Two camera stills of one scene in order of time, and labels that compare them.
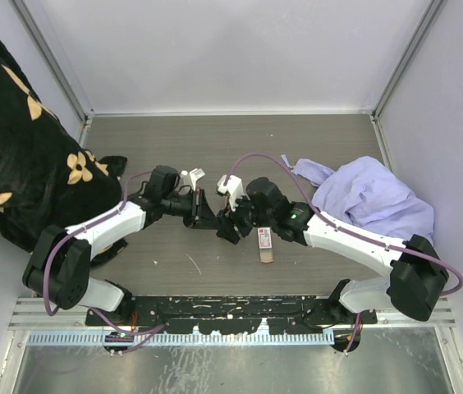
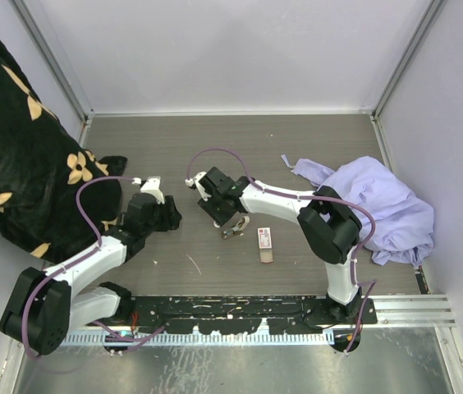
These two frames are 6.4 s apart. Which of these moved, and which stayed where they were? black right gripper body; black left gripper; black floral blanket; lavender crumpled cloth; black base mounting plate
Moved: black right gripper body; black left gripper
Stayed: black base mounting plate; lavender crumpled cloth; black floral blanket
